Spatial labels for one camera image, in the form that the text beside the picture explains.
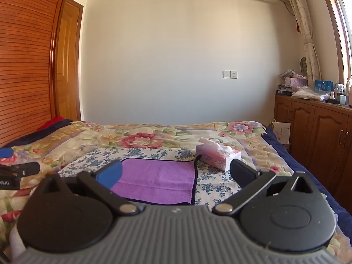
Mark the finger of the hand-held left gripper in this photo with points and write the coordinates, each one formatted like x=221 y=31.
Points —
x=5 y=153
x=22 y=168

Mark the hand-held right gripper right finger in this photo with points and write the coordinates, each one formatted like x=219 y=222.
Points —
x=243 y=173

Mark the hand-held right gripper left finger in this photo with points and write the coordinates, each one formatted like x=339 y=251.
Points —
x=111 y=174

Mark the purple towel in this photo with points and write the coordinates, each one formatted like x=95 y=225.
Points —
x=156 y=178

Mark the pink tissue box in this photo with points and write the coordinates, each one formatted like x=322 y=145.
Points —
x=217 y=156

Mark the floral blanket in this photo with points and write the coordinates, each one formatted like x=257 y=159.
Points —
x=82 y=140

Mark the red cloth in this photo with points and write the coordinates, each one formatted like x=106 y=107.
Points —
x=52 y=122

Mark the white paper bag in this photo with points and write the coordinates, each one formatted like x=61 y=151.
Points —
x=282 y=132

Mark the wooden cabinet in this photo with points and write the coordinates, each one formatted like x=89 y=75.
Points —
x=316 y=132

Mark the stack of dark books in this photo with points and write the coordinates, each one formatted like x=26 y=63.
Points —
x=284 y=90

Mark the wooden slatted wardrobe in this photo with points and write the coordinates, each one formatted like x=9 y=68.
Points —
x=24 y=60

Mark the crumpled white plastic bag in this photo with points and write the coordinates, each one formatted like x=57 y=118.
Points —
x=305 y=92

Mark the pink storage box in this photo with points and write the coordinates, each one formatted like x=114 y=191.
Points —
x=295 y=82

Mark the wooden door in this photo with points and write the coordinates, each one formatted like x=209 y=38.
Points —
x=68 y=68

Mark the small white bottle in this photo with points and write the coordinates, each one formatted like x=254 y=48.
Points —
x=332 y=95

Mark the blue cosmetic boxes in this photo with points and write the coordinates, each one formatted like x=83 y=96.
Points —
x=324 y=85

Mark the small grey box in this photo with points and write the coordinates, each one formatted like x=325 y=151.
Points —
x=343 y=99

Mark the grey oval fan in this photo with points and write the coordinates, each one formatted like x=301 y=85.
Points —
x=304 y=63

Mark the glass jar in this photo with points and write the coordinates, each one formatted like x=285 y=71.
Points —
x=340 y=88

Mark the red hanging tassel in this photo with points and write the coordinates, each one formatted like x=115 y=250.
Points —
x=297 y=26

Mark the patterned beige curtain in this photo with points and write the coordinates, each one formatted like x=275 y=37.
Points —
x=304 y=24

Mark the white wall socket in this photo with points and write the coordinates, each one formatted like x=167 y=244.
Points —
x=229 y=74

